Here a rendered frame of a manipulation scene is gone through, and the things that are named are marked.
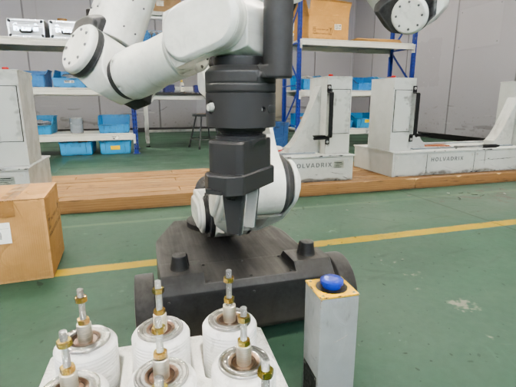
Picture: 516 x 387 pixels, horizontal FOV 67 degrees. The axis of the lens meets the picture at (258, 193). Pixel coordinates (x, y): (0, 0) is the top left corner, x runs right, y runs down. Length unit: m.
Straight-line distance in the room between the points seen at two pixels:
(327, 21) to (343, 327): 5.30
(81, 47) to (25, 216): 1.00
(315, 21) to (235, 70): 5.27
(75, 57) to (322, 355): 0.61
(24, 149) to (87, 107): 6.30
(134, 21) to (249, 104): 0.31
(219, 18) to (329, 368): 0.57
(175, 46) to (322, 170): 2.32
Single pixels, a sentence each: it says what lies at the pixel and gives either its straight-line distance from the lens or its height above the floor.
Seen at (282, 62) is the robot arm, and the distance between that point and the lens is 0.46.
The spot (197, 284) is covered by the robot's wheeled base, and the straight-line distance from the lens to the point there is 0.99.
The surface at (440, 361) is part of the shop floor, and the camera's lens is 1.14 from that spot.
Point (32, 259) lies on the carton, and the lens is 1.61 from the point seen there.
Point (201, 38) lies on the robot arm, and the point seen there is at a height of 0.69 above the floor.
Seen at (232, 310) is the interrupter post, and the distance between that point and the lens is 0.70.
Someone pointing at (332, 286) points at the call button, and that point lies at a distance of 0.68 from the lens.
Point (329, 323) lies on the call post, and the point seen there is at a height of 0.27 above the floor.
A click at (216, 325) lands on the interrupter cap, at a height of 0.25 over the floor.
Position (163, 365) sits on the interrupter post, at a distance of 0.59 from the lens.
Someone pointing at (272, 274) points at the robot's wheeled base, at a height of 0.19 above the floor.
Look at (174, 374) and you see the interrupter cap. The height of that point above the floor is 0.25.
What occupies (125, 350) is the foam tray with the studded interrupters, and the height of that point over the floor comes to 0.18.
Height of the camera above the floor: 0.62
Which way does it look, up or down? 13 degrees down
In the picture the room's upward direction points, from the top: straight up
